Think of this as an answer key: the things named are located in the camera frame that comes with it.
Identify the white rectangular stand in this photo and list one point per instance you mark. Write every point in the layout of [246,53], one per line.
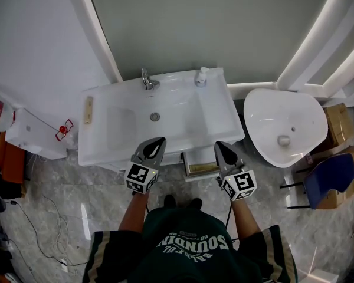
[318,278]

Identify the white cabinet drawer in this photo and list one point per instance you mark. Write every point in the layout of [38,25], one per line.
[200,178]

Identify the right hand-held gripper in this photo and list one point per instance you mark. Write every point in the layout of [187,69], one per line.
[240,186]

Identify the person's left black shoe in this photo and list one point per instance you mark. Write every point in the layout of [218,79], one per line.
[169,201]

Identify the person's right forearm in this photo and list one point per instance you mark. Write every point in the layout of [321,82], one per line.
[246,220]

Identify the metal sink drain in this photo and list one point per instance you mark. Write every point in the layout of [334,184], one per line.
[154,116]

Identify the person's black shoe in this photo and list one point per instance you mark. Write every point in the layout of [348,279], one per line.
[169,201]
[195,203]

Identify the blue chair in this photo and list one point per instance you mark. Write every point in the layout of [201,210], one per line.
[330,178]

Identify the clear water dispenser bottle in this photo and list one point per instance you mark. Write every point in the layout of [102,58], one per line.
[0,111]

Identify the white and green bathtub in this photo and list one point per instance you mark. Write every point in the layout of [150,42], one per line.
[283,119]

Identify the white pump soap bottle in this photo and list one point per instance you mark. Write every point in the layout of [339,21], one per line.
[201,78]

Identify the white power strip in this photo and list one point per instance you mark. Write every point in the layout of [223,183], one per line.
[63,265]

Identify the person's green printed shirt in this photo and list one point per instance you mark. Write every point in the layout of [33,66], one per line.
[188,261]

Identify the chrome faucet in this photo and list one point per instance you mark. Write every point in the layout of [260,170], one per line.
[149,81]

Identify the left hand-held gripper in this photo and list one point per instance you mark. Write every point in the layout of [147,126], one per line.
[140,177]

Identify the white ceramic sink basin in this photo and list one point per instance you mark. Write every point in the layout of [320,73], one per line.
[121,134]

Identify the person's right black shoe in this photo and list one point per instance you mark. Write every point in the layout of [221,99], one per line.
[195,203]

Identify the white water dispenser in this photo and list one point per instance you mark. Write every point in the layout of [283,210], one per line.
[32,134]

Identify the white vanity cabinet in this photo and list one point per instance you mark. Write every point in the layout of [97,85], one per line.
[174,158]

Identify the person's left forearm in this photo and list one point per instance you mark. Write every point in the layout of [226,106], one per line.
[134,214]

